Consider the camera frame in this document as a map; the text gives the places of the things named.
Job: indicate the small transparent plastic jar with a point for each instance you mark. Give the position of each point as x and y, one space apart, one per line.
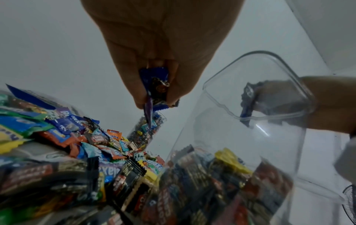
233 132

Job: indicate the tall transparent plastic jar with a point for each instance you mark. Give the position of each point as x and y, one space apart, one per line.
145 132

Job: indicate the pile of colourful candies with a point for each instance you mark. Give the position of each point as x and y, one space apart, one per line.
67 132

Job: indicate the blue candy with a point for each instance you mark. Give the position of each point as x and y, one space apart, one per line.
153 79

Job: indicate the person's right hand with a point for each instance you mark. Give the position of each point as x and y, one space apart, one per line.
334 101

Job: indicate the person's left hand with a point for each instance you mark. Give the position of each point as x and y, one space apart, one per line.
161 30

